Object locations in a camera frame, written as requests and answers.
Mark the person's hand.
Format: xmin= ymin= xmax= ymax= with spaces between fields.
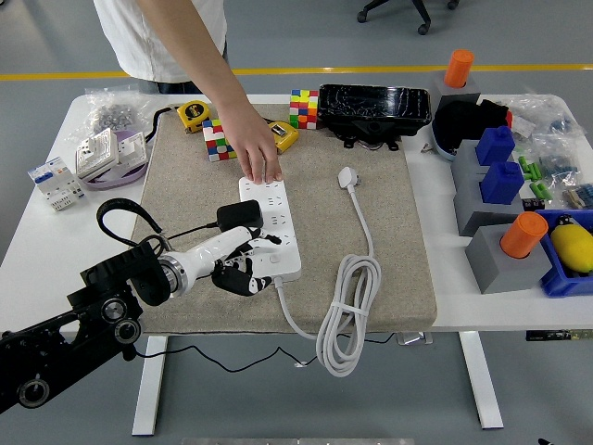
xmin=216 ymin=102 xmax=284 ymax=183

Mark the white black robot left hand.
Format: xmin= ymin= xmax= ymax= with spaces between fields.
xmin=173 ymin=224 xmax=284 ymax=298

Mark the black power adapter plug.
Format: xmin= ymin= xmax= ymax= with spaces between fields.
xmin=216 ymin=199 xmax=264 ymax=233

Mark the white power strip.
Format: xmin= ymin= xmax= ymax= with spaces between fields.
xmin=238 ymin=175 xmax=303 ymax=285

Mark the thin black adapter cord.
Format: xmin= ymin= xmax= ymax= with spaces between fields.
xmin=132 ymin=221 xmax=309 ymax=375

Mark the white three-pin plug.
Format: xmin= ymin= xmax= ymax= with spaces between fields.
xmin=336 ymin=166 xmax=360 ymax=191

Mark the long black circuit board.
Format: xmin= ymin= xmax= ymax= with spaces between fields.
xmin=525 ymin=328 xmax=593 ymax=343

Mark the yellow tape measure silver clip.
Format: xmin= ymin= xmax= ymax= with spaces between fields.
xmin=266 ymin=119 xmax=300 ymax=155

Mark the multicolour puzzle cube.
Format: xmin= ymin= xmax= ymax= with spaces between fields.
xmin=289 ymin=88 xmax=321 ymax=130
xmin=202 ymin=118 xmax=240 ymax=162

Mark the yellow tape measure round label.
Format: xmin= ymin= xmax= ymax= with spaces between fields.
xmin=144 ymin=100 xmax=210 ymax=144

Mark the white table leg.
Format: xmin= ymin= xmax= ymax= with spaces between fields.
xmin=458 ymin=331 xmax=505 ymax=430
xmin=132 ymin=334 xmax=169 ymax=437

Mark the grey-brown mat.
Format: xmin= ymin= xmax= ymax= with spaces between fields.
xmin=131 ymin=102 xmax=439 ymax=335

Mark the clear bag of grey nuts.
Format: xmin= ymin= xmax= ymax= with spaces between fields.
xmin=67 ymin=84 xmax=166 ymax=143

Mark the person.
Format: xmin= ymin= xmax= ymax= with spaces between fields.
xmin=92 ymin=0 xmax=229 ymax=95

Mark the blue plastic bin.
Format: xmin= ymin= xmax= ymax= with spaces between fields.
xmin=532 ymin=208 xmax=593 ymax=299

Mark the grey base block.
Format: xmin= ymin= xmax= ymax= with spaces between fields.
xmin=452 ymin=172 xmax=527 ymax=237
xmin=425 ymin=70 xmax=483 ymax=110
xmin=464 ymin=223 xmax=553 ymax=296
xmin=449 ymin=137 xmax=518 ymax=186

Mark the white circuit breaker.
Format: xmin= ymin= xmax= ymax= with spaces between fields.
xmin=26 ymin=157 xmax=88 ymax=213

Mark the white blue bowl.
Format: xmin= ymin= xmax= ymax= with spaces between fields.
xmin=430 ymin=121 xmax=458 ymax=162

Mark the yellow toy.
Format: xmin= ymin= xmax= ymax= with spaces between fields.
xmin=549 ymin=214 xmax=593 ymax=274

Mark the orange cylinder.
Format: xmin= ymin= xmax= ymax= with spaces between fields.
xmin=498 ymin=211 xmax=549 ymax=260
xmin=443 ymin=49 xmax=475 ymax=89

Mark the black office chair base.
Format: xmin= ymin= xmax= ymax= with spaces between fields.
xmin=356 ymin=0 xmax=460 ymax=36

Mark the blue block with knob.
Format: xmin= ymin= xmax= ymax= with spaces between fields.
xmin=474 ymin=124 xmax=516 ymax=167
xmin=479 ymin=160 xmax=525 ymax=205

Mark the clear bag of blue parts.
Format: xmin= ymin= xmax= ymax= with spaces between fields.
xmin=562 ymin=183 xmax=593 ymax=212
xmin=502 ymin=94 xmax=580 ymax=140
xmin=532 ymin=133 xmax=583 ymax=180

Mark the white wall socket panel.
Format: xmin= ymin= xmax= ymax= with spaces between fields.
xmin=113 ymin=132 xmax=148 ymax=166

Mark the white power strip cord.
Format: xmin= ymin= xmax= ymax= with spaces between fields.
xmin=274 ymin=187 xmax=384 ymax=378

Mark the white wall socket box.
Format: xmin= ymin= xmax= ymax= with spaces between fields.
xmin=74 ymin=128 xmax=120 ymax=182

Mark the silver bracket under table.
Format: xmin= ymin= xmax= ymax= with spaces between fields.
xmin=397 ymin=332 xmax=435 ymax=347

